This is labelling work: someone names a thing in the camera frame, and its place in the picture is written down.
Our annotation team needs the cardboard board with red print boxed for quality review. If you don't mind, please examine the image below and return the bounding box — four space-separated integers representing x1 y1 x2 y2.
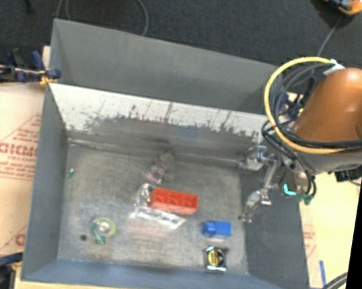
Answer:
0 62 351 289

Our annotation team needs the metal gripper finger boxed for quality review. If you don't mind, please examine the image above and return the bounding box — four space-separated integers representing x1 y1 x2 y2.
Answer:
238 186 276 226
237 142 272 174

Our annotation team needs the green clear tape roll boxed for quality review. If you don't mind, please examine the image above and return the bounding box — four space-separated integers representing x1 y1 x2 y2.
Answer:
87 214 119 247

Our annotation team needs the red-orange flat block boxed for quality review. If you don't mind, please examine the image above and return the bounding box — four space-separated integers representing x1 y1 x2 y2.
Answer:
147 186 202 218

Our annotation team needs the black cylinder on white bracket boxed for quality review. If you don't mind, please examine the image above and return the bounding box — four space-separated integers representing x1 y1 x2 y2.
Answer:
332 161 362 186

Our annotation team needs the grey metal bin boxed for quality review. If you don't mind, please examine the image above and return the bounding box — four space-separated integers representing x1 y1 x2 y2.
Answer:
12 17 348 289

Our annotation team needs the black and yellow tape measure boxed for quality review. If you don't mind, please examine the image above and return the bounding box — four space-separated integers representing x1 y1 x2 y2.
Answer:
201 244 231 274

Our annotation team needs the blue toy truck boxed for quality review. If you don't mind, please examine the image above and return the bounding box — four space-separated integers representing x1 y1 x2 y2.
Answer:
199 217 234 241

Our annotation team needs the clear plastic packet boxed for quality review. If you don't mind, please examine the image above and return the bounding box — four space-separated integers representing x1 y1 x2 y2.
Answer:
126 180 192 233

